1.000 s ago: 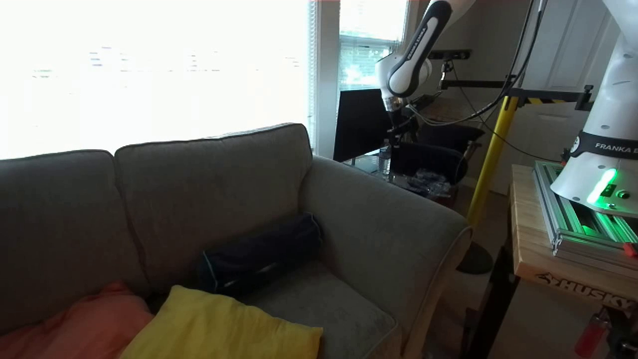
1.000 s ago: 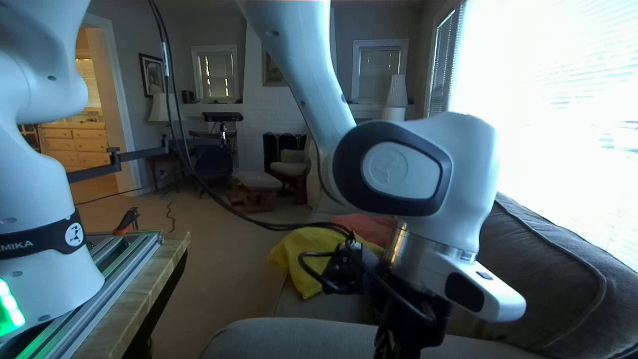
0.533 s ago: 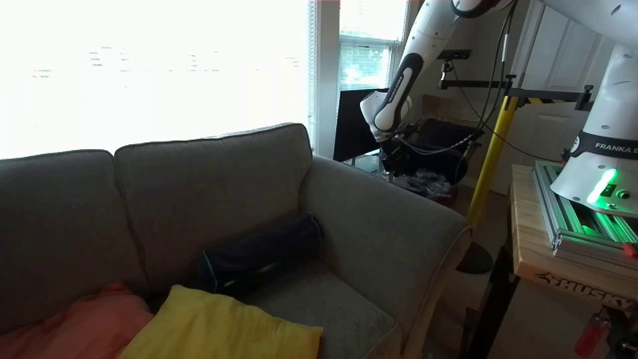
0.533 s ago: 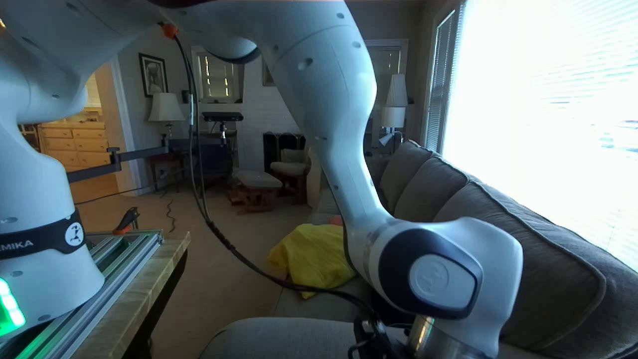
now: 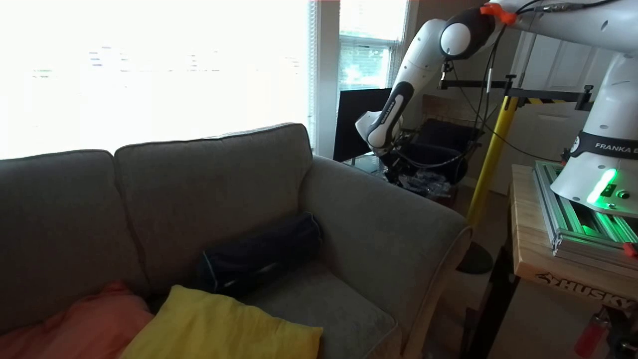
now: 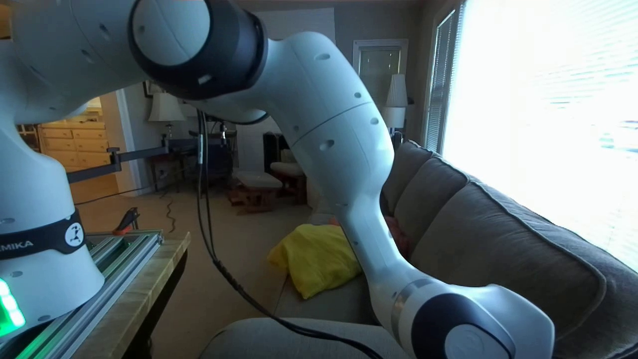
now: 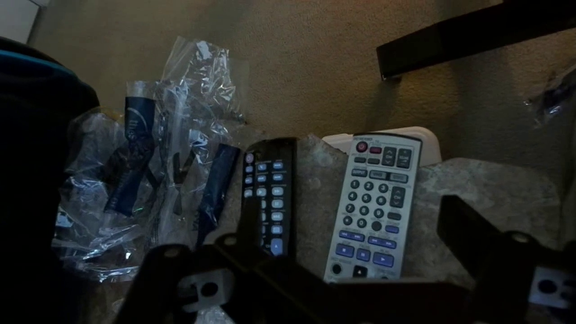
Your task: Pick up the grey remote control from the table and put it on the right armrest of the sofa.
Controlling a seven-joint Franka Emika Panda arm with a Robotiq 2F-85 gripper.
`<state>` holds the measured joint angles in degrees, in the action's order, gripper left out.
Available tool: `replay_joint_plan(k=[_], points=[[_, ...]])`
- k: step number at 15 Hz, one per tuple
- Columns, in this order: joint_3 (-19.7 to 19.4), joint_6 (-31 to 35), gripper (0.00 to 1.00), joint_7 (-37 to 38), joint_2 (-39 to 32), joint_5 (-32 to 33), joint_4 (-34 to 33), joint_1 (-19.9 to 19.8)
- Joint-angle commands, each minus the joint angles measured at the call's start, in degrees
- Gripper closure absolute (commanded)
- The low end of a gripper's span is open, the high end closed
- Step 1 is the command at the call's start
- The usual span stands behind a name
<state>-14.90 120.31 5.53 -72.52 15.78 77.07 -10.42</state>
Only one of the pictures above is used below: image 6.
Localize grey fabric sofa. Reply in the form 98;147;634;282
197;137;638;359

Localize white cushioned chair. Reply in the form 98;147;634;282
267;157;307;201

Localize black fireplace opening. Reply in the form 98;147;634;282
261;131;295;165

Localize yellow cloth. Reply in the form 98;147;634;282
267;220;365;302

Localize white table lamp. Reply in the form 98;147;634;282
145;91;187;125
381;71;409;131

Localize dark side table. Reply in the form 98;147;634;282
147;155;201;193

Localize black boom bar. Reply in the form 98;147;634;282
66;145;175;185

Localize black framed picture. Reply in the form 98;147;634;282
141;77;163;99

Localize red black clamp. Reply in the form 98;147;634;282
112;205;143;236

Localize aluminium mounting plate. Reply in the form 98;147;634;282
0;228;165;359

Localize large bright window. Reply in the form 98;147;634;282
441;0;638;270

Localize wooden dresser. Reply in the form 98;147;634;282
36;107;112;175

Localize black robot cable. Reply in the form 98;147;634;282
193;111;385;359

